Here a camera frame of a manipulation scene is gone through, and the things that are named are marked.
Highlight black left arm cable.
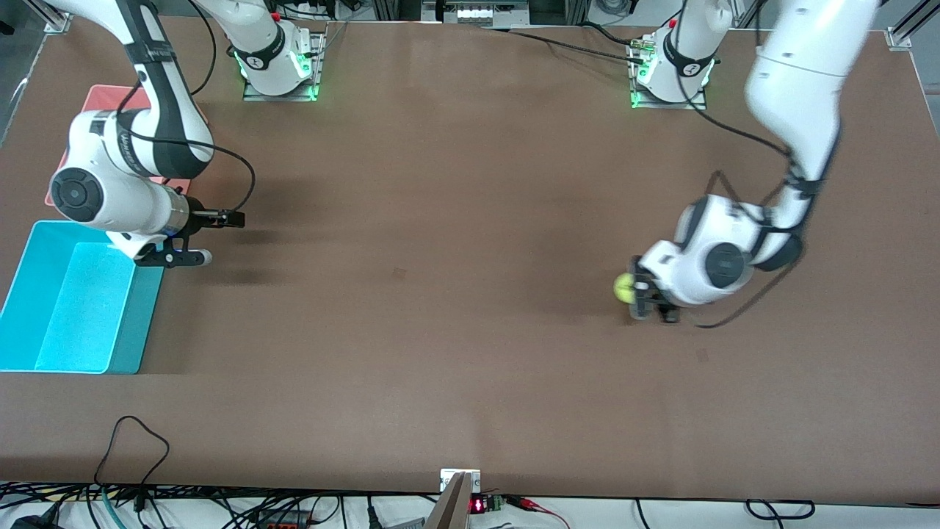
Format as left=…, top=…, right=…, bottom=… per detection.
left=674, top=0, right=809, bottom=329

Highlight red clip lead wires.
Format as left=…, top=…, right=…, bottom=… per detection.
left=507, top=494, right=572, bottom=529

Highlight long black tabletop cable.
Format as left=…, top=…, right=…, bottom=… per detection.
left=485, top=22, right=651, bottom=63

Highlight grey power strip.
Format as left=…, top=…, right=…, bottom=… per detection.
left=422, top=0, right=531, bottom=26

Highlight short black tabletop cable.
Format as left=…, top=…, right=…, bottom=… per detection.
left=580, top=21, right=634, bottom=46

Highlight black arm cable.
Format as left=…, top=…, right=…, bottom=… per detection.
left=117, top=0, right=256, bottom=215
left=674, top=0, right=809, bottom=329

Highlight black coiled cable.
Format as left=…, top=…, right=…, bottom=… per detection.
left=745, top=499, right=816, bottom=520

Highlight black power adapter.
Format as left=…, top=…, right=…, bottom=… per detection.
left=0, top=511, right=63, bottom=529

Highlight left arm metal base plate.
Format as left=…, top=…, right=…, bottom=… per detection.
left=630, top=40, right=709, bottom=111

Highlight blue plastic bin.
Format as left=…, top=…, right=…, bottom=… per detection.
left=0, top=220, right=166, bottom=375

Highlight thin black looped cable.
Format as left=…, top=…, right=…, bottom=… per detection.
left=94, top=415, right=171, bottom=508

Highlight grey camera post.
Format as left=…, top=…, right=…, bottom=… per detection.
left=424, top=472, right=473, bottom=529

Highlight aluminium frame corner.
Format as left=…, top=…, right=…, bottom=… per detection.
left=22, top=0, right=72, bottom=35
left=886, top=0, right=940, bottom=51

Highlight pink plastic bin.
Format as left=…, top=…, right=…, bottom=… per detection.
left=44, top=84, right=210, bottom=208

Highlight silver camera mount bracket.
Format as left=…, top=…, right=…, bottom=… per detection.
left=439, top=468, right=482, bottom=494

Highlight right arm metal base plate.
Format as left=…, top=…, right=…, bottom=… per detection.
left=242, top=29, right=325, bottom=102

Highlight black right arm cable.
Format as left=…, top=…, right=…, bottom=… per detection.
left=117, top=0, right=256, bottom=215

